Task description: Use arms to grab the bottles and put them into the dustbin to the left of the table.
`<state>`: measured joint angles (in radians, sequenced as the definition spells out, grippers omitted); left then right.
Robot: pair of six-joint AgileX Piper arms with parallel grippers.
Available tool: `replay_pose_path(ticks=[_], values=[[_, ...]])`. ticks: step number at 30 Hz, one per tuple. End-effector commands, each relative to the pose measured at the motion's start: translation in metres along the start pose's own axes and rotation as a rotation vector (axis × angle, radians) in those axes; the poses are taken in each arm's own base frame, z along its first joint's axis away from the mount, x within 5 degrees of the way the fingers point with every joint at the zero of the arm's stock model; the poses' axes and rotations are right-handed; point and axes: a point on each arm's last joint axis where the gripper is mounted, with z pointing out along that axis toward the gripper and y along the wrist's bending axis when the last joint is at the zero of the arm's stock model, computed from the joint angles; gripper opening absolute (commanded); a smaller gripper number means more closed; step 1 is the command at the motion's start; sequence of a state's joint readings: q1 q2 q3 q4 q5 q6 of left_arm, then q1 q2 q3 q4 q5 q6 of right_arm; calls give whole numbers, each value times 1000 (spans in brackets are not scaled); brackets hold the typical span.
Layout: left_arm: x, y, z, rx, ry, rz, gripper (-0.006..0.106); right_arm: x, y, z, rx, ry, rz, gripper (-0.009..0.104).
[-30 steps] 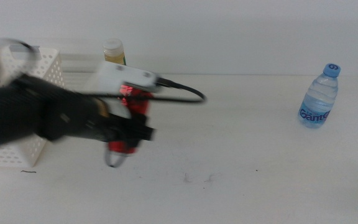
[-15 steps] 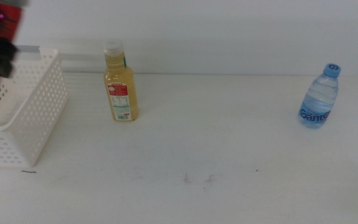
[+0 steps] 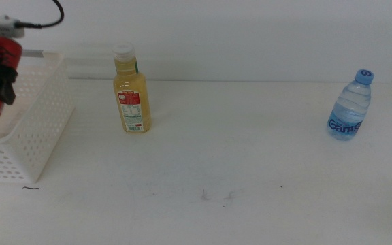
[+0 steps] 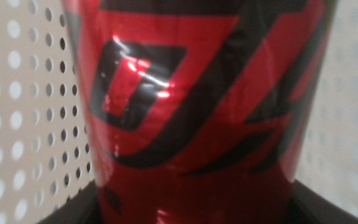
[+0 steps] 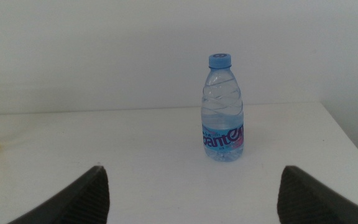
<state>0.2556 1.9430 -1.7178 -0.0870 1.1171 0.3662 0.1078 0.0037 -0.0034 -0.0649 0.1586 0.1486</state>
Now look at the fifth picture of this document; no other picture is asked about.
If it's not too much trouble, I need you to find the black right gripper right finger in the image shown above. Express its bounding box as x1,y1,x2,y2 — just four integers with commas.
277,165,358,224

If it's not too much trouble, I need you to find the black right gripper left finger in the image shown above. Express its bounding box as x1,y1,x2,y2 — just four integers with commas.
7,166,111,224

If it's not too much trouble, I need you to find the clear water bottle blue cap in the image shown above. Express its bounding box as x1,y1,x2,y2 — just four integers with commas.
200,53,245,162

